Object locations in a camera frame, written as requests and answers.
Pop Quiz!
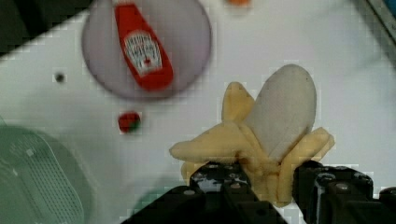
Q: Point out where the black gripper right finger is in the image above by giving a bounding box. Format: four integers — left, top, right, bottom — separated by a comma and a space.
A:
292, 161, 396, 224

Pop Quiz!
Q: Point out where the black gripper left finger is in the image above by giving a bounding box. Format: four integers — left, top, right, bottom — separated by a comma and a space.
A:
121, 162, 287, 224

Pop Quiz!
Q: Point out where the plush peeled banana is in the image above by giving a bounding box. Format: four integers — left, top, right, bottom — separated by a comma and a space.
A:
169, 64, 334, 207

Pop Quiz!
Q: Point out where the small red toy strawberry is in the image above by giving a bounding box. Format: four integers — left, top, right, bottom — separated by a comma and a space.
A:
118, 111, 141, 133

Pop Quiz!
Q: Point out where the red plush ketchup bottle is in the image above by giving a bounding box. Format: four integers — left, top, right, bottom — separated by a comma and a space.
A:
114, 2, 174, 91

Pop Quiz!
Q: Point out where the grey round plate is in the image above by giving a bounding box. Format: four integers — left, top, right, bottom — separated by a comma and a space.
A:
81, 0, 212, 101

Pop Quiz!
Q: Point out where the green oval colander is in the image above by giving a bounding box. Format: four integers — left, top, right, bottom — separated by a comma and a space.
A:
0, 122, 92, 224

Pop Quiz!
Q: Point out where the orange toy fruit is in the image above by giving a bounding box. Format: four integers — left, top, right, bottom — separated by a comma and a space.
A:
227, 0, 251, 6

